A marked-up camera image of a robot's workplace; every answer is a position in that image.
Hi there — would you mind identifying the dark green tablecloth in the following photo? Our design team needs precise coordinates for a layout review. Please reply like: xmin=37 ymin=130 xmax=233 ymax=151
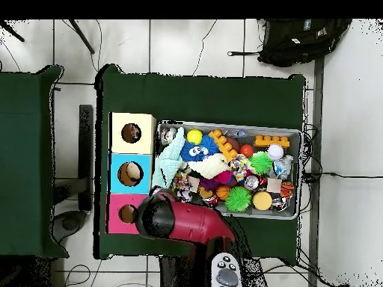
xmin=0 ymin=64 xmax=70 ymax=259
xmin=94 ymin=64 xmax=307 ymax=260

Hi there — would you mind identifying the blue spiky toy with eyes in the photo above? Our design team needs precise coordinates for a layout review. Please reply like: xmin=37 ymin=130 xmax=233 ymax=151
xmin=179 ymin=135 xmax=221 ymax=162

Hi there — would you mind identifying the mint green knitted cloth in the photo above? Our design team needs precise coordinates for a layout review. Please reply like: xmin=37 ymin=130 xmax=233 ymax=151
xmin=151 ymin=126 xmax=187 ymax=189

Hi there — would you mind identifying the black backpack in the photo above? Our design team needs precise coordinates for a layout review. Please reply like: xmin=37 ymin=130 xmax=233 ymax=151
xmin=226 ymin=19 xmax=353 ymax=68

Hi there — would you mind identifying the grey stand base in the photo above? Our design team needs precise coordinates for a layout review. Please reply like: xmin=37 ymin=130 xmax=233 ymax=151
xmin=52 ymin=210 xmax=88 ymax=244

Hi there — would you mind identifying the wooden box with three holes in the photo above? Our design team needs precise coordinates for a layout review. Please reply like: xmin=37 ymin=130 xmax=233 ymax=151
xmin=106 ymin=112 xmax=157 ymax=235

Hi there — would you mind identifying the white baseball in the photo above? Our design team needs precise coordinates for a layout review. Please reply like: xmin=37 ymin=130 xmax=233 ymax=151
xmin=266 ymin=143 xmax=284 ymax=161

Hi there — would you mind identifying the long orange toy block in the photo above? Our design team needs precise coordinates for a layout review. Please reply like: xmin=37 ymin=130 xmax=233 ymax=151
xmin=208 ymin=129 xmax=239 ymax=162

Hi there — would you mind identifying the polka dot cloth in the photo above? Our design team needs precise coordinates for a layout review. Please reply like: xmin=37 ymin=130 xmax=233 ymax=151
xmin=126 ymin=123 xmax=142 ymax=143
xmin=170 ymin=171 xmax=194 ymax=195

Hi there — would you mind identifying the shallow clear mesh bin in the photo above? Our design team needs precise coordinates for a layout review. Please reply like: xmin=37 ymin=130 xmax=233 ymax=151
xmin=151 ymin=120 xmax=303 ymax=220

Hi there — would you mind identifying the orange ball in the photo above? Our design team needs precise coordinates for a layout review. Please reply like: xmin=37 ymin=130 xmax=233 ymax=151
xmin=239 ymin=143 xmax=255 ymax=158

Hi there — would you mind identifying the black power cable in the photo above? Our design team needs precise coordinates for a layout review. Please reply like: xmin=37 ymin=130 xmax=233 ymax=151
xmin=320 ymin=172 xmax=383 ymax=179

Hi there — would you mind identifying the cream knitted cloth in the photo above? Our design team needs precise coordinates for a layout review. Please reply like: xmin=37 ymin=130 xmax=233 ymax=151
xmin=188 ymin=153 xmax=231 ymax=180

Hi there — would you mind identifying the green spiky ball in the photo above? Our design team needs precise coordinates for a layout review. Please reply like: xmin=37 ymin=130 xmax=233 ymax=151
xmin=224 ymin=185 xmax=253 ymax=213

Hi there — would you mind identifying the black upright panel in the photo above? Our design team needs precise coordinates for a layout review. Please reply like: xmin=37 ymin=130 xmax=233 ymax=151
xmin=78 ymin=104 xmax=94 ymax=212

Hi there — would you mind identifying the yellow ball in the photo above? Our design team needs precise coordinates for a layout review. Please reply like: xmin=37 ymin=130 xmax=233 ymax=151
xmin=186 ymin=129 xmax=203 ymax=145

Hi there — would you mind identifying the black tripod leg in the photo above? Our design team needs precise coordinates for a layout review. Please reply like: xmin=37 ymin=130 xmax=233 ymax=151
xmin=69 ymin=19 xmax=96 ymax=55
xmin=0 ymin=20 xmax=25 ymax=43

